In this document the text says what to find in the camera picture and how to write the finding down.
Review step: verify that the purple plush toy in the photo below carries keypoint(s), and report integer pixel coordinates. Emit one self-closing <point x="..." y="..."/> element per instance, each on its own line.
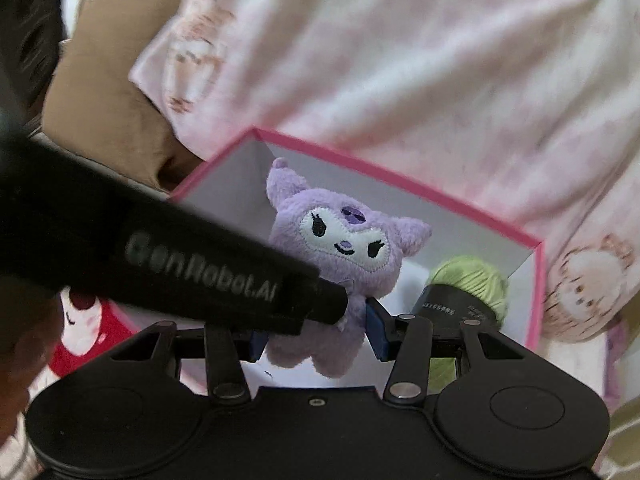
<point x="300" y="210"/>

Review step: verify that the green yarn ball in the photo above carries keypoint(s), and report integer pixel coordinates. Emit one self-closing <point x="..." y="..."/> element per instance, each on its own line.
<point x="470" y="272"/>

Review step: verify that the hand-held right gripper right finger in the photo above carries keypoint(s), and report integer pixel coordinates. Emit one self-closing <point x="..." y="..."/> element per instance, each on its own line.
<point x="377" y="331"/>

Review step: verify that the brown pillow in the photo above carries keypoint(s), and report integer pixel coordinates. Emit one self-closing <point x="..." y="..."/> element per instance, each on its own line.
<point x="110" y="110"/>

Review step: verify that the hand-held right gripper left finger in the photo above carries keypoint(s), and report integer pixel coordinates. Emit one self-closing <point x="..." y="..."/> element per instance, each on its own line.
<point x="251" y="349"/>

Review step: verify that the pink cardboard box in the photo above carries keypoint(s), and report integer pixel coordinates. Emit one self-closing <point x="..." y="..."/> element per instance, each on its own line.
<point x="350" y="180"/>

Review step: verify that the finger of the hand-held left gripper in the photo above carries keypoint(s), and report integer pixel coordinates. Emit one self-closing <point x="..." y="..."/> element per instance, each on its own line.
<point x="315" y="305"/>

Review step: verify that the white strawberry printed blanket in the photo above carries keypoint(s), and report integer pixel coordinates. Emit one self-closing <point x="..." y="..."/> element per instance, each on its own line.
<point x="80" y="325"/>

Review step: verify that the pink printed plush pillow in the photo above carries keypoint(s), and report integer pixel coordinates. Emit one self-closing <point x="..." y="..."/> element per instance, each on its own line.
<point x="400" y="60"/>

